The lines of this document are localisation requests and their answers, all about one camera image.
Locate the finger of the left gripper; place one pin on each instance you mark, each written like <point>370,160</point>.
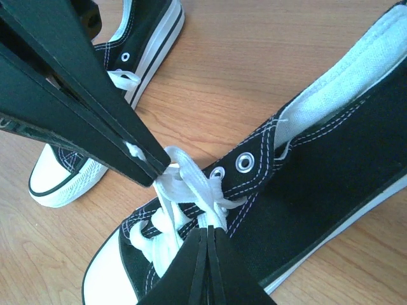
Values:
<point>106,129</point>

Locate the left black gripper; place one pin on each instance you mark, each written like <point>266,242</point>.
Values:
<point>51,38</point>

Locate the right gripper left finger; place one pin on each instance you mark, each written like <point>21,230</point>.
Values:
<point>184,280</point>

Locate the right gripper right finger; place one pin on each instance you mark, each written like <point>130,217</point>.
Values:
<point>229,282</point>

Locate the black sneaker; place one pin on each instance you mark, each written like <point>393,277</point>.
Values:
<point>147,31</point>
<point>331,154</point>

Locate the white shoelace of sneaker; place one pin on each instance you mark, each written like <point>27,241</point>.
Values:
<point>182,182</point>
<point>124,80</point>

